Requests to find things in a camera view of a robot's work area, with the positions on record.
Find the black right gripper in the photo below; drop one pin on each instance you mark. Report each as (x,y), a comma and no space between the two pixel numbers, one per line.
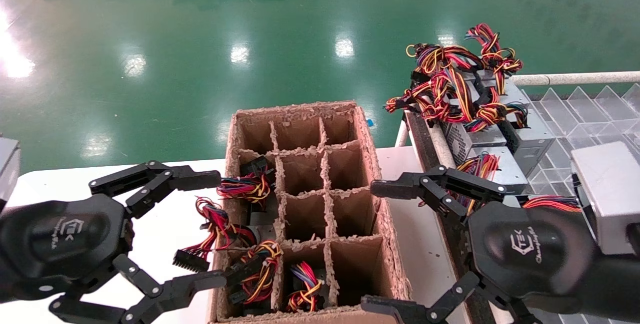
(530,249)

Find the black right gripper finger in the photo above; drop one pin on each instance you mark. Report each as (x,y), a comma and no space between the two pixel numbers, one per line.
(395,310)

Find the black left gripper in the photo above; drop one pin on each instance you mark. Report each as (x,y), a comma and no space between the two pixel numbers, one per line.
(55,244)

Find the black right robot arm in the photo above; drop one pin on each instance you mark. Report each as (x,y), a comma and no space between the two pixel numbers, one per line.
(615,289)

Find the short white tube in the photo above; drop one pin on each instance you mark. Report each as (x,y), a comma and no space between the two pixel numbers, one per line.
(401,137)

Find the white conveyor edge tube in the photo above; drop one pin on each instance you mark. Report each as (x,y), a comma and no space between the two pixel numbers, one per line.
(440,147)

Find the cardboard box with dividers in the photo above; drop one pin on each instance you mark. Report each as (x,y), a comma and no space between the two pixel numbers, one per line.
(357,264)

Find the grey perforated power supply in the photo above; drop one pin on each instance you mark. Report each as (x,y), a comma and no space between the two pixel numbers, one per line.
(475,139)

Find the grey dark-sided power supply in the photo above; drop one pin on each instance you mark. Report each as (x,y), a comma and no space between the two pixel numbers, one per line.
(530,144)

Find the clear acrylic divider tray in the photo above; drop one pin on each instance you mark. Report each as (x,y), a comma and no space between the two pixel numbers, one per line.
(590,114)

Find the grey power supply unit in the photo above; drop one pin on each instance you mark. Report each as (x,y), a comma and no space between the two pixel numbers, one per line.
(610,194)

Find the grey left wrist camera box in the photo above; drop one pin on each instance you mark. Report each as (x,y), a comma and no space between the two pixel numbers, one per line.
(7,164)

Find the white horizontal rail tube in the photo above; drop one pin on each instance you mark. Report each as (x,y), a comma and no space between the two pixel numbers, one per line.
(575,79)

